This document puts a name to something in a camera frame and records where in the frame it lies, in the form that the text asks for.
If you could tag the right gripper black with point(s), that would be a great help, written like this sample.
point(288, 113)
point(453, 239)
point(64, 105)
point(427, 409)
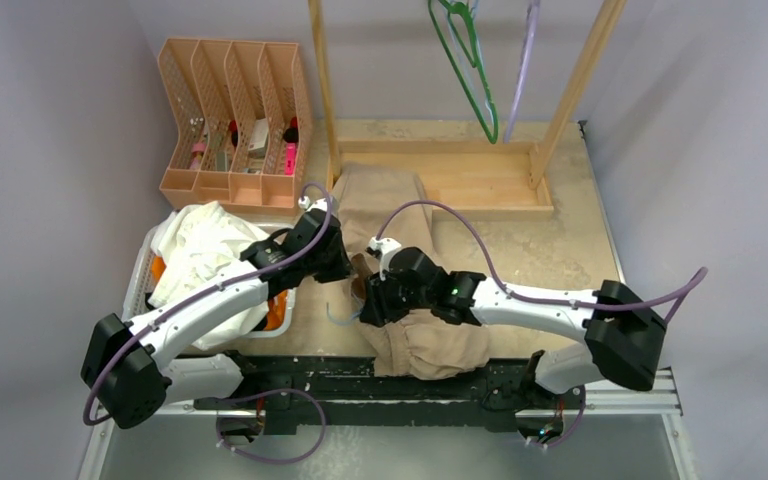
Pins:
point(379, 310)

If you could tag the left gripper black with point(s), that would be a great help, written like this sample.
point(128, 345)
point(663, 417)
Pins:
point(342, 268)

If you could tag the orange shorts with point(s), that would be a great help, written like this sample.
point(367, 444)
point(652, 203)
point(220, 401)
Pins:
point(276, 317)

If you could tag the beige shorts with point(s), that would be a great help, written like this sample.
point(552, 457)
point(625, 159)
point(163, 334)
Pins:
point(419, 345)

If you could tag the white shorts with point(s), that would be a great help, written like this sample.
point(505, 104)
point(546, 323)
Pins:
point(195, 243)

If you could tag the white plastic perforated basket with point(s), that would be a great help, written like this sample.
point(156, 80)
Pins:
point(141, 283)

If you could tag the green hanger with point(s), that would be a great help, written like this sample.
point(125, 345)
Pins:
point(475, 85)

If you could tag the lilac plastic hanger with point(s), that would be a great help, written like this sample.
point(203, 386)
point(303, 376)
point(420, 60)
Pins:
point(532, 16)

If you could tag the light blue hanger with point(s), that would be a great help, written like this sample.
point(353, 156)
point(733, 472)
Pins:
point(461, 24)

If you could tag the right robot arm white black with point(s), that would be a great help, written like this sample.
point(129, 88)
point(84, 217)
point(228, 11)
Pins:
point(614, 337)

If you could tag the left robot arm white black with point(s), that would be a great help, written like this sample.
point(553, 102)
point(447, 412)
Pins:
point(134, 367)

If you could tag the pink marker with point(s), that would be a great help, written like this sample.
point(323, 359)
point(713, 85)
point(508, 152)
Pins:
point(291, 152)

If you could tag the white small box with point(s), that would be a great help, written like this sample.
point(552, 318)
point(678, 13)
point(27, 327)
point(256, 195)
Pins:
point(258, 139)

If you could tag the wooden clothes rack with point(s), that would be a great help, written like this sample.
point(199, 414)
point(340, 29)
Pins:
point(475, 177)

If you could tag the peach plastic file organizer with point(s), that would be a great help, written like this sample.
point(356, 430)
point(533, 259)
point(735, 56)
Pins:
point(216, 89)

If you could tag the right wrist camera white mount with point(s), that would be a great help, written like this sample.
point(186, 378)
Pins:
point(383, 250)

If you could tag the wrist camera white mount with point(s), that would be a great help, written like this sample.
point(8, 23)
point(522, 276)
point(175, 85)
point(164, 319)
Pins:
point(325, 204)
point(383, 250)

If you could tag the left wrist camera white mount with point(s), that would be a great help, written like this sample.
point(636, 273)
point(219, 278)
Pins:
point(325, 204)

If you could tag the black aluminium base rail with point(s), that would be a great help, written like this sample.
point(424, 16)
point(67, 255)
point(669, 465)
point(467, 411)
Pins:
point(278, 394)

